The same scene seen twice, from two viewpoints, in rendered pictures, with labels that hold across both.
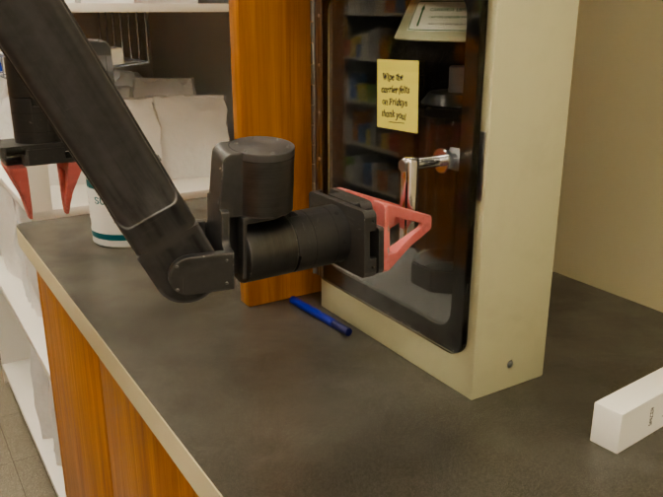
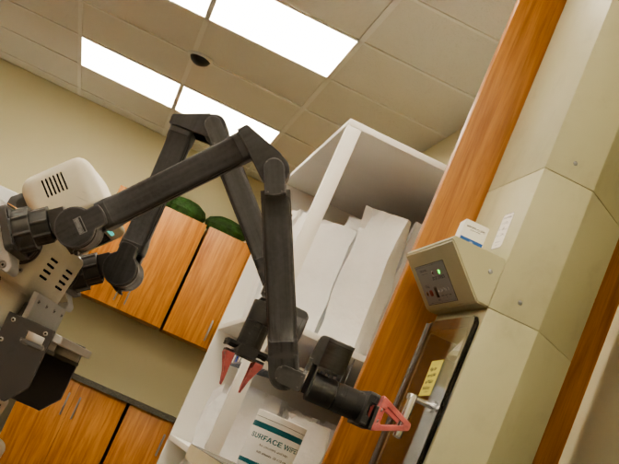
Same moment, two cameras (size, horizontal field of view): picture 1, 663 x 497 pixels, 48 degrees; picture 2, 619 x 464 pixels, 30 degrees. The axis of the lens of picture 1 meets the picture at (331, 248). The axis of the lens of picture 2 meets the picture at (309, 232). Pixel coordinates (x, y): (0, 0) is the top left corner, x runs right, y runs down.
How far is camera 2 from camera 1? 1.60 m
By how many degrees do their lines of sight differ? 37
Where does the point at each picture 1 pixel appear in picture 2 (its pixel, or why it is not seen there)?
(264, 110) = (373, 386)
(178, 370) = not seen: outside the picture
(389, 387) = not seen: outside the picture
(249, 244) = (315, 377)
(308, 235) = (343, 391)
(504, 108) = (466, 386)
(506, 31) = (478, 349)
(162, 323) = not seen: outside the picture
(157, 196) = (288, 335)
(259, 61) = (382, 357)
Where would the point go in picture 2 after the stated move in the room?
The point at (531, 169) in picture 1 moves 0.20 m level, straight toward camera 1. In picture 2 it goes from (474, 427) to (426, 397)
